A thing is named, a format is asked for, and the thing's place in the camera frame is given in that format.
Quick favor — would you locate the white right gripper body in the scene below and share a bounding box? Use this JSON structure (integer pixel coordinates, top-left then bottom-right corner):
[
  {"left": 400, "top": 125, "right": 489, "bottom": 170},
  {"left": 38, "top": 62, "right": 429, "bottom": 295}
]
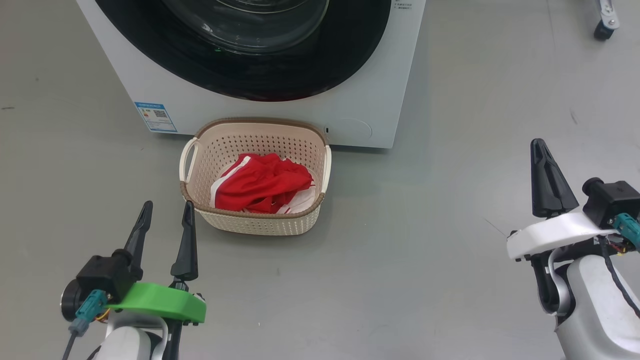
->
[{"left": 506, "top": 210, "right": 621, "bottom": 262}]

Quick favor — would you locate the teal plug black cable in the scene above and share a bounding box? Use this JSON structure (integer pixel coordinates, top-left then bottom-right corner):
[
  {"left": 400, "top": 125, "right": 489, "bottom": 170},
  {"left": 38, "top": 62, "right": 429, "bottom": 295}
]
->
[
  {"left": 61, "top": 288, "right": 109, "bottom": 360},
  {"left": 612, "top": 212, "right": 640, "bottom": 252}
]

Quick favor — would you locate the left teal plug black cable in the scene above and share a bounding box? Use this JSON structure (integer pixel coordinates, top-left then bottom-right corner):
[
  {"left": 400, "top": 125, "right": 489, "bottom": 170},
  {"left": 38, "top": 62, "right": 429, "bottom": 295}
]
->
[{"left": 61, "top": 288, "right": 109, "bottom": 360}]

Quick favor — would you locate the blue white energy label sticker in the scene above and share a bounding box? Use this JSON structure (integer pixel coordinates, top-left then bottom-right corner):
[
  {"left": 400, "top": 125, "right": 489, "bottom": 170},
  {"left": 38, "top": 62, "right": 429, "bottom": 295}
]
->
[{"left": 133, "top": 101, "right": 179, "bottom": 134}]

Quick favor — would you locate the right teal plug black cable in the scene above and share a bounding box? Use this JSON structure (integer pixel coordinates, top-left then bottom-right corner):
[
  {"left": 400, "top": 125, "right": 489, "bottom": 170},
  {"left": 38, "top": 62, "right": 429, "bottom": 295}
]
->
[{"left": 612, "top": 212, "right": 640, "bottom": 252}]

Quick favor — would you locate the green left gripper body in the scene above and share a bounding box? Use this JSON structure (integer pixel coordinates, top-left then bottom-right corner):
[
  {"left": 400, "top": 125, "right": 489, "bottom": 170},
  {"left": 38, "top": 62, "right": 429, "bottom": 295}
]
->
[{"left": 60, "top": 279, "right": 207, "bottom": 325}]

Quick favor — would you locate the round glass washing machine door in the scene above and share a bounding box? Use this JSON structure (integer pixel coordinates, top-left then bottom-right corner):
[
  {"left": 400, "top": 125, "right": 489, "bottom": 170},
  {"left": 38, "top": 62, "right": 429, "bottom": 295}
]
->
[{"left": 94, "top": 0, "right": 393, "bottom": 103}]

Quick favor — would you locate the white washing machine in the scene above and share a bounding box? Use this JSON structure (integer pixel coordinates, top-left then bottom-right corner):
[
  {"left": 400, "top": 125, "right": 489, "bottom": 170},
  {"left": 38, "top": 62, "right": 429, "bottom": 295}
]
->
[{"left": 75, "top": 0, "right": 427, "bottom": 150}]

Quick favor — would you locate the thin twisted black right cable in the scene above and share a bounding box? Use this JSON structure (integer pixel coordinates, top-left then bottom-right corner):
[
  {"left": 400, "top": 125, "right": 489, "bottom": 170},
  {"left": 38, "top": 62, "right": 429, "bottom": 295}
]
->
[{"left": 597, "top": 237, "right": 640, "bottom": 321}]

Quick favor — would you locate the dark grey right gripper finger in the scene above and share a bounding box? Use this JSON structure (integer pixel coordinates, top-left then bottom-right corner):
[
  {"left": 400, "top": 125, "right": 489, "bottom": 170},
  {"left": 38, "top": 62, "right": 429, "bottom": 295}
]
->
[
  {"left": 530, "top": 138, "right": 551, "bottom": 219},
  {"left": 542, "top": 140, "right": 580, "bottom": 218}
]

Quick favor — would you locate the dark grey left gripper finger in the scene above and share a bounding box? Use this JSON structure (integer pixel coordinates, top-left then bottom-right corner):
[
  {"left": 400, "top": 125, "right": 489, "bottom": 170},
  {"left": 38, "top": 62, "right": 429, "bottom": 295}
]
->
[
  {"left": 123, "top": 200, "right": 154, "bottom": 281},
  {"left": 170, "top": 200, "right": 200, "bottom": 282}
]

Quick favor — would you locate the grey wheeled metal stand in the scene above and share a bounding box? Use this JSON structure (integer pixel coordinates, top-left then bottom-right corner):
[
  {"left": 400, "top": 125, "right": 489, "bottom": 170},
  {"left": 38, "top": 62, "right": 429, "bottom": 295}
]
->
[{"left": 593, "top": 0, "right": 621, "bottom": 42}]

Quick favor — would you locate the cream perforated laundry basket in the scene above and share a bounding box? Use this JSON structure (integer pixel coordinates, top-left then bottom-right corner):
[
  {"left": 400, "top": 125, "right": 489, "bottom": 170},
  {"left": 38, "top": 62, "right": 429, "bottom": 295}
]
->
[{"left": 178, "top": 117, "right": 334, "bottom": 237}]

